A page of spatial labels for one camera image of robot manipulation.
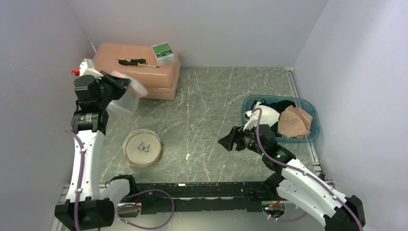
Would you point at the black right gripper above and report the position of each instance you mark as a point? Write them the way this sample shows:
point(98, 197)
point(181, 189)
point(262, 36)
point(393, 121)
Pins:
point(227, 141)

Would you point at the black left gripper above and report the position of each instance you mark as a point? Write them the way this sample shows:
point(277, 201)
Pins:
point(120, 84)

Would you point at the pink rimmed mesh laundry bag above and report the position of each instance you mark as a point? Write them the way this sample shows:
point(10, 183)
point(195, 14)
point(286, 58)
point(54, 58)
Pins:
point(128, 103)

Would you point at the white bra with black trim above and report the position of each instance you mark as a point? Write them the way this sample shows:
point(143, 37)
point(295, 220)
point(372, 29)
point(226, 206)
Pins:
point(268, 116)

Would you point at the beige mesh laundry bag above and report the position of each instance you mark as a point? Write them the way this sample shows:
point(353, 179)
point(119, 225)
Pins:
point(142, 148)

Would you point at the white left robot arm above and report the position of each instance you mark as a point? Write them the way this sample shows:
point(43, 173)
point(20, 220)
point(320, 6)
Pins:
point(86, 207)

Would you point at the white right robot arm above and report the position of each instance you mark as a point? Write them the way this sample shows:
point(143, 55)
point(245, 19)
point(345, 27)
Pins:
point(294, 182)

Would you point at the black bra in basin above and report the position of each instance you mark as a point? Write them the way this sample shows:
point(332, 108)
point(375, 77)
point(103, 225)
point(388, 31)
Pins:
point(279, 107)

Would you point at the beige bra in basin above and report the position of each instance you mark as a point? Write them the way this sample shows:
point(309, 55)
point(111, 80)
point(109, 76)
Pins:
point(294, 122)

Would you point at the black yellow screwdriver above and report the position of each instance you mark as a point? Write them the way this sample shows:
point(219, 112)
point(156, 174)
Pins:
point(135, 62)

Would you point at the pink plastic storage box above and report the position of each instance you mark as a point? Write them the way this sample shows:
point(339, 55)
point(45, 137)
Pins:
point(160, 80)

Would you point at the small green white box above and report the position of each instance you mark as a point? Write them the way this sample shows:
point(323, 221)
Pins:
point(163, 54)

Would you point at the teal plastic basin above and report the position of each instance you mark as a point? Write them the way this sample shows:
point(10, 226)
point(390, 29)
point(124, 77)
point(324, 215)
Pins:
point(301, 103)

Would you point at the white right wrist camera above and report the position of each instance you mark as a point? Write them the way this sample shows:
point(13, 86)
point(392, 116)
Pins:
point(251, 118)

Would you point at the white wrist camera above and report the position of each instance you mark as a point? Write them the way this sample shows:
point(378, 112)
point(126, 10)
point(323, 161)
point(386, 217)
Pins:
point(251, 118)
point(86, 68)

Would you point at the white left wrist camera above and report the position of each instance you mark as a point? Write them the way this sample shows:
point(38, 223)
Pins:
point(86, 68)

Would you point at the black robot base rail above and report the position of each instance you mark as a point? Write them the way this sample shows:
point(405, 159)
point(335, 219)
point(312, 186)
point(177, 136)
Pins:
point(152, 198)

